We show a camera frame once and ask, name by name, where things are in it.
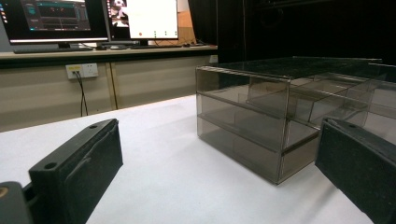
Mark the long wooden desk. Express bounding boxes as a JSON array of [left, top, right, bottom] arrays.
[[0, 44, 219, 70]]

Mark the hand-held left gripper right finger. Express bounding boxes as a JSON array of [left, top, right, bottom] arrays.
[[315, 117, 396, 224]]

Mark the smoked transparent acrylic drawer cabinet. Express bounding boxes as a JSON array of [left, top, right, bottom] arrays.
[[195, 55, 396, 186]]

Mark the computer monitor with white window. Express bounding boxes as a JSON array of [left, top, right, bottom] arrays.
[[102, 0, 180, 42]]

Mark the black keyboard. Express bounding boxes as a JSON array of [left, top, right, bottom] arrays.
[[12, 46, 94, 55]]

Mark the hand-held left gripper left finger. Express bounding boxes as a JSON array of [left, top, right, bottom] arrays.
[[28, 118, 124, 224]]

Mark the white wall socket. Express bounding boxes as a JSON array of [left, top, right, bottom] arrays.
[[64, 63, 100, 80]]

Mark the large dark computer monitor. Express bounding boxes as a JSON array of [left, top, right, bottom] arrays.
[[0, 0, 110, 45]]

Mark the black power cable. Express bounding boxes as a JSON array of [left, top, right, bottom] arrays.
[[72, 71, 90, 118]]

